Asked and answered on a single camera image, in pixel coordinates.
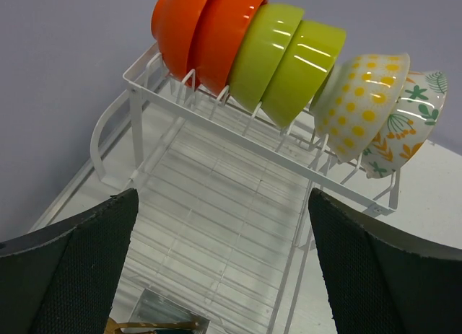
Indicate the lime green bowl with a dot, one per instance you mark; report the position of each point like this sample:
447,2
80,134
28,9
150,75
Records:
261,51
307,61

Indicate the golden spoon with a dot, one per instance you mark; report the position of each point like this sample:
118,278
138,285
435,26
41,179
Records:
117,327

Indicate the white wire dish rack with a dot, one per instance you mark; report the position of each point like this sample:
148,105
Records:
223,225

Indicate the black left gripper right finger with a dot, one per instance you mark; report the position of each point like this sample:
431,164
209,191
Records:
380,279

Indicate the yellow dotted white bowl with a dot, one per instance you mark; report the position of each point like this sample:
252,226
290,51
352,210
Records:
356,100

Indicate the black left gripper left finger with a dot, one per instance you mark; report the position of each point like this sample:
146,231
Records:
63,278

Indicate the orange bowl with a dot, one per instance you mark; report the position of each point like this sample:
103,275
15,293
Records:
174,26
222,27

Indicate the clear cutlery holder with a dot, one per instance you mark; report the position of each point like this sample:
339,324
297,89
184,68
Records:
155,308

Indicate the floral patterned white bowl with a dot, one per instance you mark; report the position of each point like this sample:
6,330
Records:
408,126

